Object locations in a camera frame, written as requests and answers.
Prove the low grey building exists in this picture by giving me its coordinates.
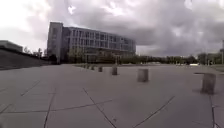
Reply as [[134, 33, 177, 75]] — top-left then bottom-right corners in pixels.
[[0, 39, 24, 53]]

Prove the dark sloping wall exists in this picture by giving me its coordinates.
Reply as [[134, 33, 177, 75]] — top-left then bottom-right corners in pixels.
[[0, 46, 52, 71]]

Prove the row of concrete bollards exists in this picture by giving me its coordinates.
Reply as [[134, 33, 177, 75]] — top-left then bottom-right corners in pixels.
[[81, 63, 218, 96]]

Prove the grey paved plaza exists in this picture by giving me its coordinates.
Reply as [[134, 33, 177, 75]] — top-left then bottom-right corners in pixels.
[[0, 63, 224, 128]]

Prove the large glass-fronted building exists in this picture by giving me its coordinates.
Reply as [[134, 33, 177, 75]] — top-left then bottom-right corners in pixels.
[[46, 21, 137, 64]]

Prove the dark raised ground strip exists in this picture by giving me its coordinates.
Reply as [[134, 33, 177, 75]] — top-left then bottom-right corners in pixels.
[[199, 64, 224, 75]]

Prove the row of trees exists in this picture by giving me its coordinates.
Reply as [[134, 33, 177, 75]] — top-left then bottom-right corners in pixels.
[[22, 46, 224, 66]]

